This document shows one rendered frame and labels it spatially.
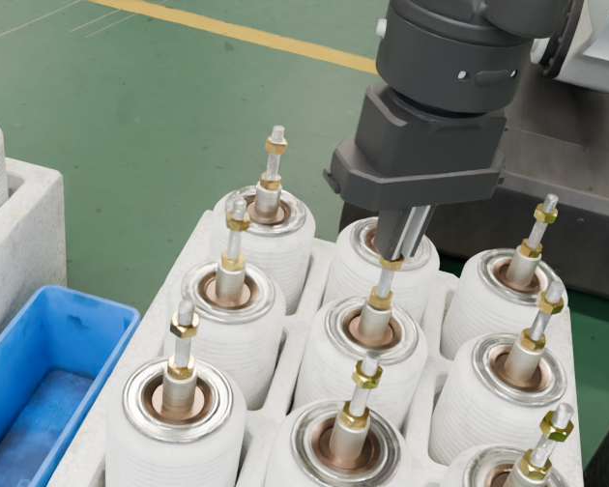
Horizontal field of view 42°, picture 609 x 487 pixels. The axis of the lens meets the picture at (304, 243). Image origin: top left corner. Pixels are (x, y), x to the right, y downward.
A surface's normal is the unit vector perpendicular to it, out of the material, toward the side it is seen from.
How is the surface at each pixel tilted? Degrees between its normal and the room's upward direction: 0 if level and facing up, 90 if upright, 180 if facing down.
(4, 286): 90
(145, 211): 0
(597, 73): 131
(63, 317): 88
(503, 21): 90
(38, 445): 0
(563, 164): 0
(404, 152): 90
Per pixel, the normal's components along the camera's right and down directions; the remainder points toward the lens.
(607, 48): -0.11, 0.01
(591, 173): 0.15, -0.78
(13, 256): 0.96, 0.26
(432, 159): 0.36, 0.62
